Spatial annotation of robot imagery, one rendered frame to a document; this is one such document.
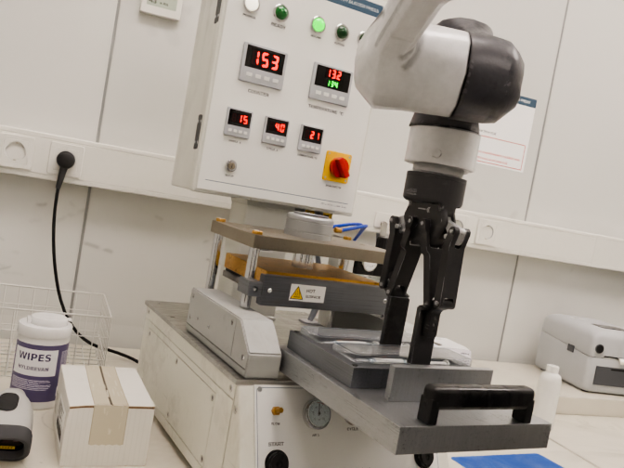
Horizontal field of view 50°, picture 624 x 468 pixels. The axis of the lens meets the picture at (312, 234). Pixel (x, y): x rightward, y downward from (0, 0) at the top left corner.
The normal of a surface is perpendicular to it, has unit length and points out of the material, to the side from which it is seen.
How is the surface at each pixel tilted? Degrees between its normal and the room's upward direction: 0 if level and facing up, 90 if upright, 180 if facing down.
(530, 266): 90
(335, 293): 90
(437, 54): 76
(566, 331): 86
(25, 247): 90
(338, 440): 65
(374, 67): 120
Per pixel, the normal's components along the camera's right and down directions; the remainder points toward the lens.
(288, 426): 0.51, -0.29
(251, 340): 0.44, -0.65
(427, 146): -0.55, -0.05
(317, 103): 0.48, 0.14
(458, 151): 0.27, 0.11
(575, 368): -0.95, -0.15
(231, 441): -0.86, -0.12
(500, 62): 0.02, -0.19
